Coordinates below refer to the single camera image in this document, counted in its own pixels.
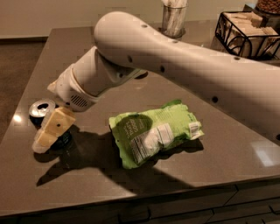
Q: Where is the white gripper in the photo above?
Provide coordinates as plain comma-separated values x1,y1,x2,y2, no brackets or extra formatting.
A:
32,64,99,154

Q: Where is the blue pepsi can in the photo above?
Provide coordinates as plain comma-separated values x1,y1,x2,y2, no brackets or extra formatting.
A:
28,98,73,151

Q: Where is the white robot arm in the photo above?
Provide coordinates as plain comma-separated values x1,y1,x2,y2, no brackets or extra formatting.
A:
32,11,280,153

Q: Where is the green chip bag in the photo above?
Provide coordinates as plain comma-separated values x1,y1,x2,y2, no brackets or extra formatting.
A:
108,100,204,169

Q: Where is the orange fruit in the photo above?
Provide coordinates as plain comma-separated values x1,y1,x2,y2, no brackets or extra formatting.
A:
135,71,149,80

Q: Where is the clear glass with utensils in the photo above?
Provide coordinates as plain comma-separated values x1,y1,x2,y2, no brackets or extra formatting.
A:
161,0,188,39

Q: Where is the jar of brown snacks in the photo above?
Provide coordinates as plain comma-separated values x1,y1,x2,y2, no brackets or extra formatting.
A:
256,0,280,14

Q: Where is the black wire basket with packets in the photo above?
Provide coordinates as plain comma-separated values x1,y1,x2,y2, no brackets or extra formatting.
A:
215,11,280,60

